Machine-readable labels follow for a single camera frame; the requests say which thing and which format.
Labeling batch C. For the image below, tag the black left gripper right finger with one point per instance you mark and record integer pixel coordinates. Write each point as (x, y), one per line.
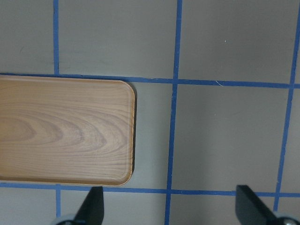
(250, 209)

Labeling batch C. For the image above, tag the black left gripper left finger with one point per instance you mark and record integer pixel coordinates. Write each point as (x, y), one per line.
(91, 212)

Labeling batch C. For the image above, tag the wooden tray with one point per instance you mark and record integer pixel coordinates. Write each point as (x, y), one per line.
(66, 130)

